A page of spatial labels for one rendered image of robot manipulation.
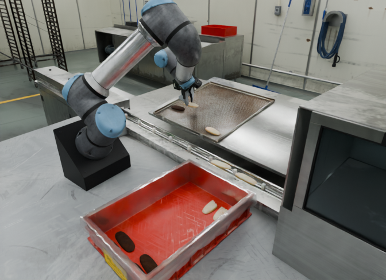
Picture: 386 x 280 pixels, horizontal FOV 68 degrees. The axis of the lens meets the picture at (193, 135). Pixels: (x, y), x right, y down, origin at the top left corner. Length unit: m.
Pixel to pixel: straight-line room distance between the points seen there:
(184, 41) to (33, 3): 7.56
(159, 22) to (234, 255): 0.78
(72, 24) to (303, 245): 8.35
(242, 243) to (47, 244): 0.62
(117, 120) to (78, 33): 7.82
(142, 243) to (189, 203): 0.24
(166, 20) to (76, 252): 0.79
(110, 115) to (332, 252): 0.81
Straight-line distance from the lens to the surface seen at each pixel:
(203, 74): 4.30
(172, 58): 1.41
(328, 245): 0.84
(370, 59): 4.75
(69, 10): 8.75
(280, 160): 1.27
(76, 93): 1.12
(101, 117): 1.07
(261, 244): 0.99
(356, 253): 0.82
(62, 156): 1.29
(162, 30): 1.03
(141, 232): 1.01
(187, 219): 1.04
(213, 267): 0.92
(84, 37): 8.93
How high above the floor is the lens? 1.54
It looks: 27 degrees down
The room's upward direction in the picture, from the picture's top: straight up
